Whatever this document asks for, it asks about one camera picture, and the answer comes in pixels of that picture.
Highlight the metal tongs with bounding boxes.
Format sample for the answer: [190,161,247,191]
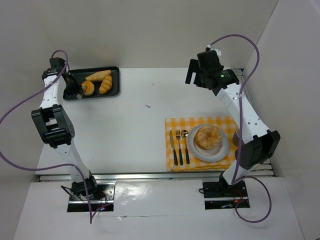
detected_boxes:
[68,84,85,100]

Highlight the orange ring donut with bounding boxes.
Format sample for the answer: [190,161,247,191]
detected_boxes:
[81,80,95,96]

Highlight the sugared orange round cake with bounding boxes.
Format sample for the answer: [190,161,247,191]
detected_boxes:
[195,125,222,150]

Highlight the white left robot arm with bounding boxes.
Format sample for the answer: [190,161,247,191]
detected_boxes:
[31,57,98,200]

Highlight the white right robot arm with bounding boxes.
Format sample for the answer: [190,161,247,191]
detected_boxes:
[185,48,281,193]

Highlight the striped bread roll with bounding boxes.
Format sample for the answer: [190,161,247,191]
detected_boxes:
[99,75,113,95]

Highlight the black baking tray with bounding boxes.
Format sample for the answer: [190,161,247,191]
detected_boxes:
[63,66,120,101]

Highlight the long flat pastry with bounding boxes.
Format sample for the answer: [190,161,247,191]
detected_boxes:
[85,70,112,82]

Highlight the purple mug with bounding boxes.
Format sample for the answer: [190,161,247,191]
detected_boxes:
[232,128,240,147]

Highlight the white plate blue rim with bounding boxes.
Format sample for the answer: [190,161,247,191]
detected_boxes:
[187,124,230,163]

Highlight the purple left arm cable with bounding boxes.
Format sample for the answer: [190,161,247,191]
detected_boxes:
[0,49,98,225]

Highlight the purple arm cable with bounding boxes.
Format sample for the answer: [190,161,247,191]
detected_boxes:
[207,34,273,223]
[0,49,98,225]

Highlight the gold spoon black handle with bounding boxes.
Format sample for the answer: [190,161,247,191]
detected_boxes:
[181,129,190,165]

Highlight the black handled fork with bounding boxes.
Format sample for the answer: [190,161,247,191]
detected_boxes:
[175,129,184,166]

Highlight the black handled knife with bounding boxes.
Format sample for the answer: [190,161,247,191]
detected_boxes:
[169,130,178,166]

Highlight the aluminium front rail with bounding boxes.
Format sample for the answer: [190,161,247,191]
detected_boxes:
[37,172,223,183]

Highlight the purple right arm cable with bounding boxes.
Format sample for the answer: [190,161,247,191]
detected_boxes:
[207,34,273,223]

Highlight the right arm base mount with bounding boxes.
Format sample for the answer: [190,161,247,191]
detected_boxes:
[198,181,250,210]

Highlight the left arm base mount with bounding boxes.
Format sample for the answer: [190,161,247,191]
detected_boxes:
[61,183,116,213]

